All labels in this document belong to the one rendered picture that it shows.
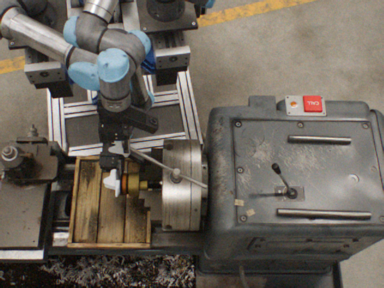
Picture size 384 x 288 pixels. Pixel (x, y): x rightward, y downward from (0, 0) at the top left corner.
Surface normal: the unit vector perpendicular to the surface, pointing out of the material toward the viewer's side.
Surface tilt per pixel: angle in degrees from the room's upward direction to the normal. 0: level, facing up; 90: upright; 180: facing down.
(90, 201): 0
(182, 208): 48
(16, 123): 0
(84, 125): 0
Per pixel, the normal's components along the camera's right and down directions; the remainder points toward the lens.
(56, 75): 0.17, 0.90
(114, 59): 0.05, -0.66
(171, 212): 0.04, 0.47
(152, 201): 0.04, -0.48
